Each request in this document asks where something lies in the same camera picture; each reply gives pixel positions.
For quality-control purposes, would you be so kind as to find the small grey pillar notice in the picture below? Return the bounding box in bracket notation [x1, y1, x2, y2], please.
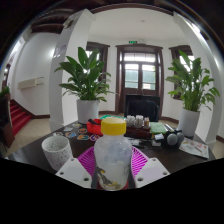
[53, 44, 68, 58]

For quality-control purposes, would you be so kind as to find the red carpeted staircase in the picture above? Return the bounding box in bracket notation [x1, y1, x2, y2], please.
[9, 98, 33, 136]

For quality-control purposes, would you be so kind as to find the leafy plant in white pot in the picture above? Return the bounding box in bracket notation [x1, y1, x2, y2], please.
[165, 49, 221, 139]
[54, 46, 116, 125]

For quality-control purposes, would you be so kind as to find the black chair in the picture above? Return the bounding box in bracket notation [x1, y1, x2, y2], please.
[123, 94, 162, 123]

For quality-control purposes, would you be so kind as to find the wooden tray with small jars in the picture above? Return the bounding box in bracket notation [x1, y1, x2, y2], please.
[124, 114, 153, 139]

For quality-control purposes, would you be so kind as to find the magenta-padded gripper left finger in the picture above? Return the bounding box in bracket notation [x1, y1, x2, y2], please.
[54, 145, 100, 190]

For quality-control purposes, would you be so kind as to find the clear bottle with yellow cap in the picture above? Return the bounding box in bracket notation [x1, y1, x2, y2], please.
[93, 116, 134, 192]

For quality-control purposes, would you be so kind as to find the white speckled cup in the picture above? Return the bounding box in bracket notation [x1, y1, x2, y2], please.
[40, 134, 74, 172]

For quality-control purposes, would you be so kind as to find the flat green box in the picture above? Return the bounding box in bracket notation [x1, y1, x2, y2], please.
[99, 114, 126, 120]

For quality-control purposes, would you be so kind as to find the brown-framed window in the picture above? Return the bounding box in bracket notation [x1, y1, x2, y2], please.
[85, 41, 110, 81]
[168, 44, 194, 101]

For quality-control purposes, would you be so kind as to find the grey twin-ball device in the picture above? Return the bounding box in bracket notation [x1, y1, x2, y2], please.
[162, 129, 185, 148]

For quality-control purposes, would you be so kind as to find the printed paper leaflet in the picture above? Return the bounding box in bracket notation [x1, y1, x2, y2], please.
[178, 137, 210, 160]

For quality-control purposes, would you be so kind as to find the green notebook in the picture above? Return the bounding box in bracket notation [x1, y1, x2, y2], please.
[149, 121, 168, 135]

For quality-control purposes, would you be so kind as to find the black flat device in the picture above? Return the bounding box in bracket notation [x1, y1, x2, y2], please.
[130, 138, 153, 148]

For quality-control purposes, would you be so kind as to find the red plastic box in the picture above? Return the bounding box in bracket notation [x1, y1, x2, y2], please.
[86, 118, 104, 136]

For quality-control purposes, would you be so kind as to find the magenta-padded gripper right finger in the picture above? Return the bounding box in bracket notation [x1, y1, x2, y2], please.
[127, 145, 171, 190]

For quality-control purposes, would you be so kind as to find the brown wooden double door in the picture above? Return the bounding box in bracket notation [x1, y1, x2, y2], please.
[114, 44, 165, 116]

